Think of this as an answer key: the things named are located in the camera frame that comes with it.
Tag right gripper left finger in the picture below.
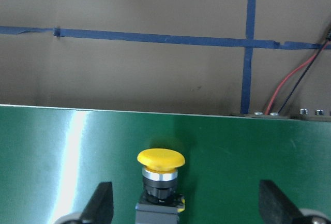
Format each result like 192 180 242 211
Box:
78 182 114 223

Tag green conveyor belt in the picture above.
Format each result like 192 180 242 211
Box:
1 106 330 223

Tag yellow push button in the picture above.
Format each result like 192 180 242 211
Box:
135 148 186 223

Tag red and black wires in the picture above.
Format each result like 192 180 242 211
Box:
264 24 331 114

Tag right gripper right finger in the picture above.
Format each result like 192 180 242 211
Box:
258 180 305 223

